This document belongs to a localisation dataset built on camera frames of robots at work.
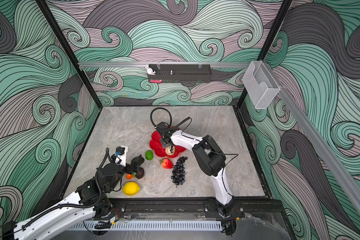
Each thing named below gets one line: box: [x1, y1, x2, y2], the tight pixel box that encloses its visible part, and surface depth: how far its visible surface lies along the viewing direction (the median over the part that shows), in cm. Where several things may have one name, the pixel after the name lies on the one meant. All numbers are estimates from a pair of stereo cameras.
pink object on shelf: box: [150, 79, 163, 83], surface depth 92 cm
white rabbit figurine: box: [145, 64, 156, 75], surface depth 87 cm
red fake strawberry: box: [159, 158, 174, 169], surface depth 88 cm
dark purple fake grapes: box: [171, 156, 188, 188], surface depth 83 cm
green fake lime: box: [145, 150, 154, 161], surface depth 92 cm
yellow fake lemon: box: [122, 181, 140, 196], surface depth 78 cm
